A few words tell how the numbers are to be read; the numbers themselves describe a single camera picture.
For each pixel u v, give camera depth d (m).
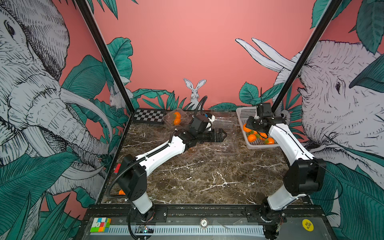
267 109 0.67
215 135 0.69
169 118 1.17
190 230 0.70
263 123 0.62
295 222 0.73
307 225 0.72
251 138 0.98
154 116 1.12
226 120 1.01
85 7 0.69
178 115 1.11
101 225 0.66
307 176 0.45
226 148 1.00
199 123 0.60
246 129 0.85
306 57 0.88
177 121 1.08
